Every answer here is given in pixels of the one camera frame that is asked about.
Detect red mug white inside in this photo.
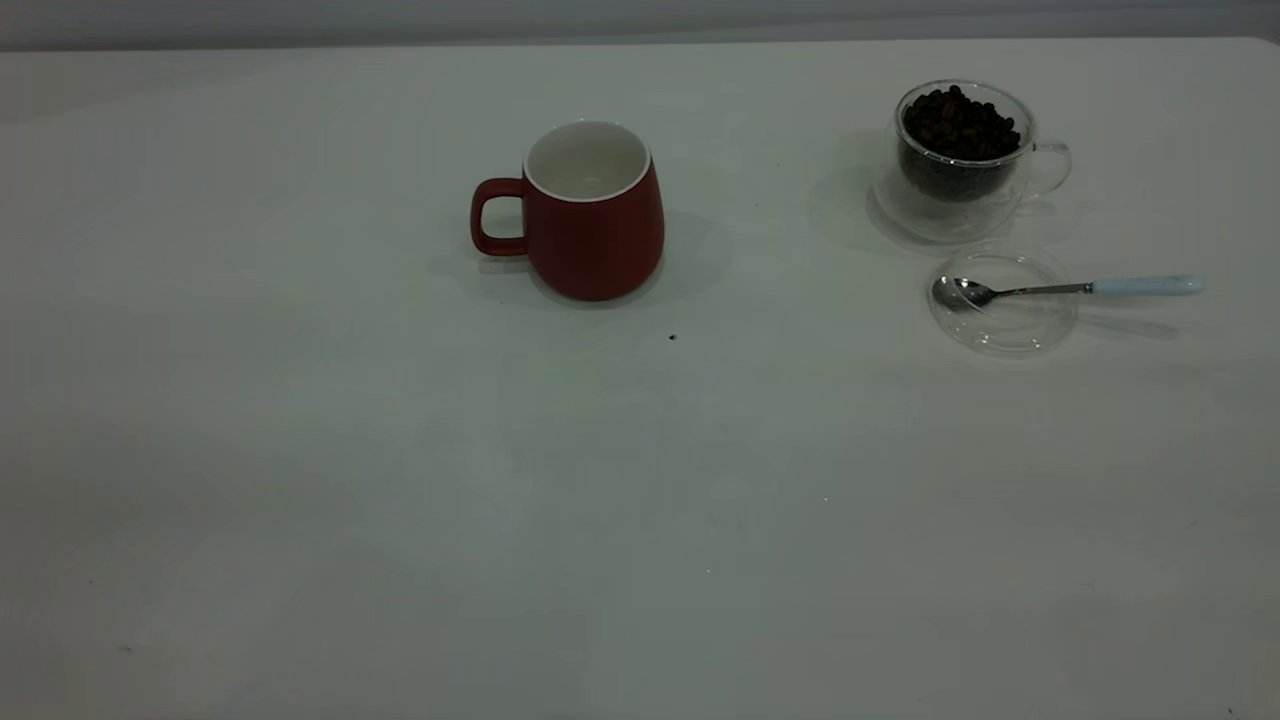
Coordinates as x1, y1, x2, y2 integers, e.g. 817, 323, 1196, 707
470, 120, 666, 302

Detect metal spoon light-blue handle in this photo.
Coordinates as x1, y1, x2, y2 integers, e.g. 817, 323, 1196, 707
932, 273, 1205, 312

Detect clear round glass saucer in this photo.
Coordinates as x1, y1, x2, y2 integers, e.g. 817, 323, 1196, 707
927, 246, 1080, 358

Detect pile of coffee beans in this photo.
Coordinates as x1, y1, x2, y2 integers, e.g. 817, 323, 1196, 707
900, 85, 1025, 201

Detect clear double-walled glass cup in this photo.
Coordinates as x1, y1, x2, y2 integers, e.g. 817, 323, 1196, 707
872, 79, 1073, 244

